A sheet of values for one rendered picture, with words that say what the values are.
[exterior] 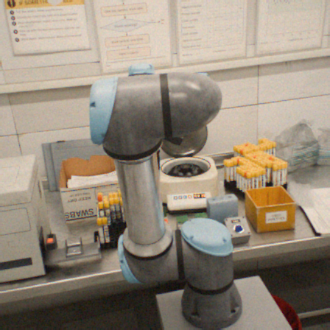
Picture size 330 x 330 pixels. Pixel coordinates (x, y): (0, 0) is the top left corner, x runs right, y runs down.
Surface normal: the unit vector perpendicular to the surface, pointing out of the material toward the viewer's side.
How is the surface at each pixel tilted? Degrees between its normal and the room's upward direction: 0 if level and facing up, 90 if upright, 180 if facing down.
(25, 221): 90
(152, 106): 71
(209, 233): 7
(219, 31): 94
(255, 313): 1
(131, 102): 62
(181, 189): 90
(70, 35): 92
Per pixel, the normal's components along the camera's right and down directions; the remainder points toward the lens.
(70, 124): 0.18, 0.37
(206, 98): 0.70, -0.06
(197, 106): 0.54, 0.18
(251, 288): -0.09, -0.92
